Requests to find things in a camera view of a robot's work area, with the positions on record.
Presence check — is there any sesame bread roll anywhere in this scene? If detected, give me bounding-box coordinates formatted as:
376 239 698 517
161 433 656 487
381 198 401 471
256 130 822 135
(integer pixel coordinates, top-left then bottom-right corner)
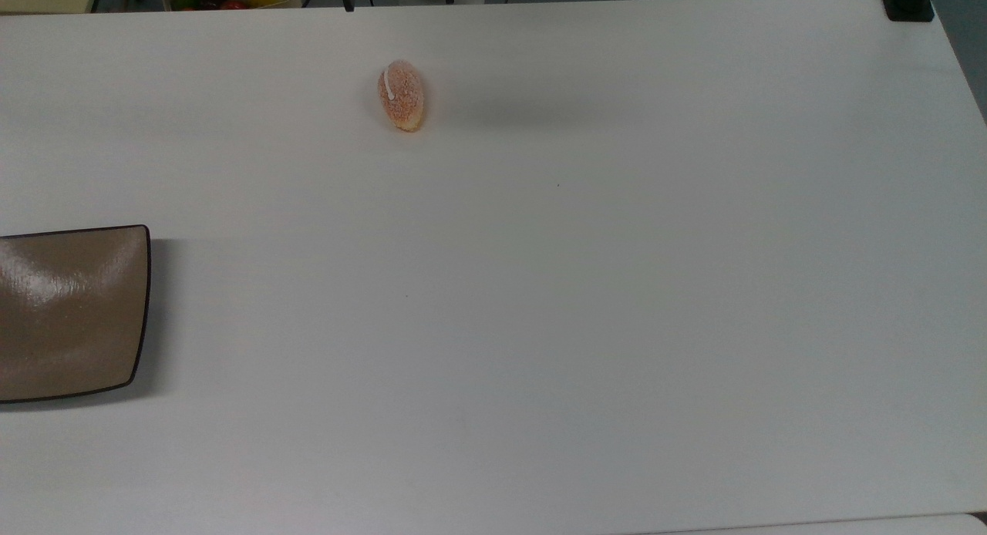
377 59 426 133

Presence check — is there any brown square ceramic plate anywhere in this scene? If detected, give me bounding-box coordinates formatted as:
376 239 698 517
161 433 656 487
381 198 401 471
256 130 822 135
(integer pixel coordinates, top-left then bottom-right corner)
0 224 152 404

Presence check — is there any black table clamp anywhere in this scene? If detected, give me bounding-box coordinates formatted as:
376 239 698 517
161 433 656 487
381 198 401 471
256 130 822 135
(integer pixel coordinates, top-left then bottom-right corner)
877 0 938 22

